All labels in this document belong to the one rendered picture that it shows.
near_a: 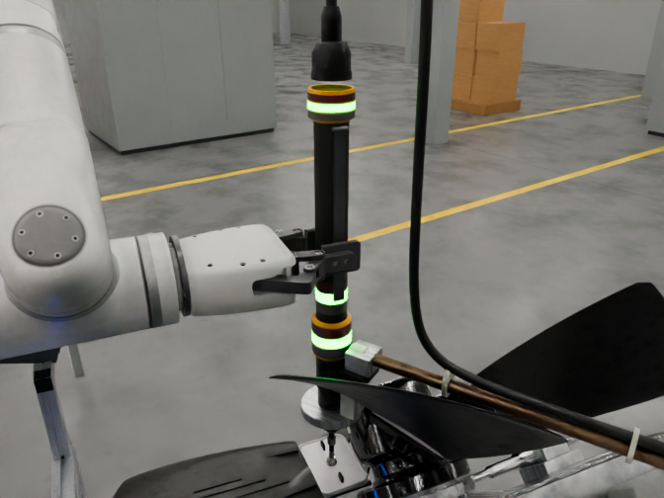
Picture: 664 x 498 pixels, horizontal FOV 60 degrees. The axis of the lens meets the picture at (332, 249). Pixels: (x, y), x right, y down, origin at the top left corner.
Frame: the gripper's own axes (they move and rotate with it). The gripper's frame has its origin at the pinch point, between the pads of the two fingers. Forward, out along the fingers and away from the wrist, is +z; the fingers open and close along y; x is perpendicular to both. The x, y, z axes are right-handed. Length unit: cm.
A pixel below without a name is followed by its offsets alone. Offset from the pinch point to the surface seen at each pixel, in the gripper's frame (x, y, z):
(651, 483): -30.7, 16.6, 35.3
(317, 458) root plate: -28.9, -1.4, -1.2
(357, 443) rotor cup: -27.4, -0.5, 3.7
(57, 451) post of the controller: -59, -52, -36
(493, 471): -36.0, 3.5, 22.6
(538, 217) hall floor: -146, -283, 303
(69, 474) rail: -61, -47, -35
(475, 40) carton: -47, -668, 510
